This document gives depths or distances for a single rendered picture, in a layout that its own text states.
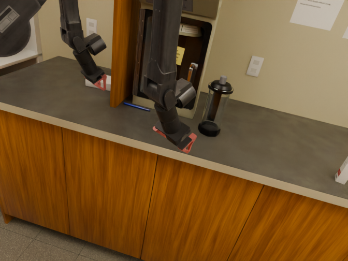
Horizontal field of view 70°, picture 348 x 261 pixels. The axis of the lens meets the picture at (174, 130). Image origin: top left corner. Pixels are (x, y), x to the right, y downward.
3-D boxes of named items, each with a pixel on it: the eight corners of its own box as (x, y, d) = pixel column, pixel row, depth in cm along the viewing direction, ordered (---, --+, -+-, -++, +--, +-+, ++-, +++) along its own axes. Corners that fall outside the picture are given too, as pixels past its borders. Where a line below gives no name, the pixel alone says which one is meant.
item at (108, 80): (93, 78, 146) (93, 72, 144) (120, 84, 145) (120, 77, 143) (85, 85, 136) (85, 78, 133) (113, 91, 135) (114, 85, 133)
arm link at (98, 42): (60, 33, 93) (71, 40, 88) (85, 17, 97) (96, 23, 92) (76, 59, 102) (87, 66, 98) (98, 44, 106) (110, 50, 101)
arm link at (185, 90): (141, 83, 66) (162, 96, 61) (171, 58, 69) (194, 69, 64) (153, 112, 75) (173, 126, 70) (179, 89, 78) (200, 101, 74)
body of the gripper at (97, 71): (93, 66, 110) (85, 52, 104) (106, 74, 104) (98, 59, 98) (82, 74, 108) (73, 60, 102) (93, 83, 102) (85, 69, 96)
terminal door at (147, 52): (134, 95, 124) (142, 7, 104) (192, 110, 121) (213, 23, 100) (133, 95, 124) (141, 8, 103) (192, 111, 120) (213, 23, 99)
